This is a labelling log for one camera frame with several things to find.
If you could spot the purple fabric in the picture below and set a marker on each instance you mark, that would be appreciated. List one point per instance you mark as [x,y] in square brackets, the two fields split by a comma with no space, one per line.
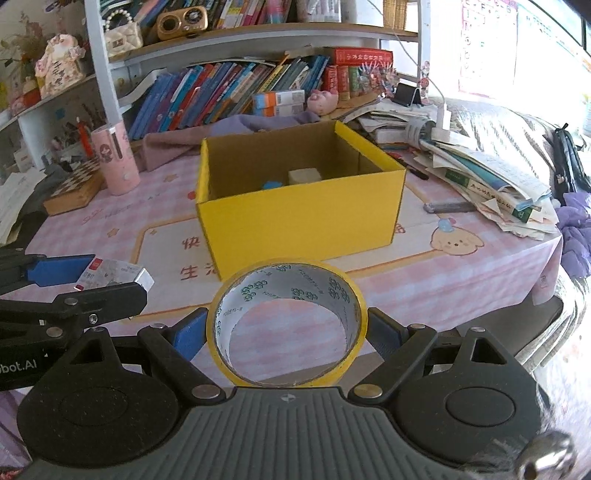
[575,235]

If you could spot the pile of papers and books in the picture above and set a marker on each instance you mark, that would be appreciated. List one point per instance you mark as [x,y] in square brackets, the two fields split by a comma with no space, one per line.
[480,180]

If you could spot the cream soap block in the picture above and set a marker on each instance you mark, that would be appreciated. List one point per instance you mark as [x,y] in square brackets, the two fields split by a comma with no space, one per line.
[304,177]

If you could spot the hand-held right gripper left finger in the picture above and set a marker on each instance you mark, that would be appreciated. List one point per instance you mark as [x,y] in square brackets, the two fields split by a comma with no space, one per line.
[191,334]

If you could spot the white marker holder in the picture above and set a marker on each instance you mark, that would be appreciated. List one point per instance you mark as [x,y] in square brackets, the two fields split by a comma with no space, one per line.
[321,10]

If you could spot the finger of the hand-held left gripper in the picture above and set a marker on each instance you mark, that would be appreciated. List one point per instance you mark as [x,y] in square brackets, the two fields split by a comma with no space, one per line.
[60,270]
[106,300]

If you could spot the yellow tape roll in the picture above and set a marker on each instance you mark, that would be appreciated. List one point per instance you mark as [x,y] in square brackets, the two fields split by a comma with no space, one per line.
[286,281]

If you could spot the dark grey cloth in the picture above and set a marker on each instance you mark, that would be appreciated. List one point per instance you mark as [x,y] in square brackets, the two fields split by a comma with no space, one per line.
[41,184]

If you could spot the grey quilted blanket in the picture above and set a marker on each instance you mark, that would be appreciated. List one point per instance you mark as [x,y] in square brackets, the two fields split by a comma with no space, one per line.
[508,134]

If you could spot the blue plastic clip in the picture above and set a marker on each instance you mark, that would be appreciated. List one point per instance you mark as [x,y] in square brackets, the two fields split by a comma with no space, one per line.
[272,185]

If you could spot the red boxed book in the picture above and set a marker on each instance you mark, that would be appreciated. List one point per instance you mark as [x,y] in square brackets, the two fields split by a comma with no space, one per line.
[358,56]

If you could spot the fuzzy grey garment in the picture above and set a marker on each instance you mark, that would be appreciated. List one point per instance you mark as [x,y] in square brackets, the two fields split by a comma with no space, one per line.
[563,415]

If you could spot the white quilted pearl handbag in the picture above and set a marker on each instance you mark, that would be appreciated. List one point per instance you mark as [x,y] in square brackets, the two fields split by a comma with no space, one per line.
[122,39]

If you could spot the black bag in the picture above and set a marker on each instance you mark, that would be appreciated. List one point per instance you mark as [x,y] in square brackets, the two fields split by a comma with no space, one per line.
[570,161]

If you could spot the pink pig plush toy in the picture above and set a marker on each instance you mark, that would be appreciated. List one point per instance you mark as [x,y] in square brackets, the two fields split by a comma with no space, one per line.
[323,101]

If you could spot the wooden chessboard box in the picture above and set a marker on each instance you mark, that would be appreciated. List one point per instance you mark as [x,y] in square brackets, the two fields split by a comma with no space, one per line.
[74,189]

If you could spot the pastel gradient bottle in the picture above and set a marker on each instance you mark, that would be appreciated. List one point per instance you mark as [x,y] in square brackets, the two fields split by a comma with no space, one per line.
[278,10]

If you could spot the black pen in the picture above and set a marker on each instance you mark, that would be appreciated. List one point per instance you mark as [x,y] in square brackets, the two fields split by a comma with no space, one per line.
[413,168]

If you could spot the white wall chart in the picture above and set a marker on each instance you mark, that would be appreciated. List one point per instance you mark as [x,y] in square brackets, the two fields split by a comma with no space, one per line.
[545,46]

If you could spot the black phone stand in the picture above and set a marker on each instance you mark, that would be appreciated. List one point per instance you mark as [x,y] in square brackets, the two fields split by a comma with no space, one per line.
[407,96]

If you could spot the green thick dictionary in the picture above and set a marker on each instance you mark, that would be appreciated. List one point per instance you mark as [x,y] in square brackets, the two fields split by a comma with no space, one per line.
[353,81]

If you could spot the orange and blue carton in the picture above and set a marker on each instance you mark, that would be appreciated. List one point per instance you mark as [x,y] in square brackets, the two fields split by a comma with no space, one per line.
[279,98]
[279,111]

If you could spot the purple and mauve cloth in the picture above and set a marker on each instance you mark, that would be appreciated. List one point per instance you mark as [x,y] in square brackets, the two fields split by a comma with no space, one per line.
[166,143]

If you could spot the red thick dictionary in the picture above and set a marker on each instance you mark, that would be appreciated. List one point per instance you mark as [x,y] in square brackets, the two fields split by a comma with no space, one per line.
[329,78]

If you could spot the yellow cardboard box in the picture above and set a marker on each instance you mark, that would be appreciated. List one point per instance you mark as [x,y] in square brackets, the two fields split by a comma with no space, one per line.
[300,226]

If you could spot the pink cylindrical humidifier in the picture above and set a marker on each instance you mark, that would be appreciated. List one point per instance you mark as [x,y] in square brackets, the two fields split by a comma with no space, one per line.
[115,161]

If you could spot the loose paper sheets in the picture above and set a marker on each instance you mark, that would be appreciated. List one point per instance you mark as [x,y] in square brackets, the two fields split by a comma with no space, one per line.
[16,203]

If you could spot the colourful spiky toy figure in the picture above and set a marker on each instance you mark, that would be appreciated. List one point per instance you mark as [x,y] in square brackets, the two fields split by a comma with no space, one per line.
[378,78]

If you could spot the gold retro radio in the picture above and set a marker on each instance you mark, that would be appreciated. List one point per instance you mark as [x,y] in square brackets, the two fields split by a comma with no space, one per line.
[182,23]

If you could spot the row of colourful books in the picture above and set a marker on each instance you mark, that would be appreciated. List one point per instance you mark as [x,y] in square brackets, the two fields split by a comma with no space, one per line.
[194,97]

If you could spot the red slim bottle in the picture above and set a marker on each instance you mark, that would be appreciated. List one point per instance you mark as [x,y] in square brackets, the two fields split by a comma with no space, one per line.
[84,138]

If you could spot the shelf row of thin books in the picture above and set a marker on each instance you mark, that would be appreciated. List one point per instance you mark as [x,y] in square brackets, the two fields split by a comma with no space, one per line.
[240,11]

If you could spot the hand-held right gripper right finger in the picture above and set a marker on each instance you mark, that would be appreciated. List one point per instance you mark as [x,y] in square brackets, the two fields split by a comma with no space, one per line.
[383,333]

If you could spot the grey flat bar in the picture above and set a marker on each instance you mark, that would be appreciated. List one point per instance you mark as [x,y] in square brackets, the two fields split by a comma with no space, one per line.
[450,207]

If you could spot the stack of yellow books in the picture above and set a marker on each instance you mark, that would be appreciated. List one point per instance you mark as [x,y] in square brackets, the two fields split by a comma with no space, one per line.
[394,14]

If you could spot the white bookshelf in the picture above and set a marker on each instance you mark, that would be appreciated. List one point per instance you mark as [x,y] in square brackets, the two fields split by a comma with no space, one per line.
[104,83]

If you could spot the orange-red thick dictionary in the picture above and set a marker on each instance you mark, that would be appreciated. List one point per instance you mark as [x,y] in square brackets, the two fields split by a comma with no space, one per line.
[342,81]

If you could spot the alphabet wall poster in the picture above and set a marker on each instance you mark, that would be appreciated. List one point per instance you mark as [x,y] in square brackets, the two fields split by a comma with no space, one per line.
[487,46]

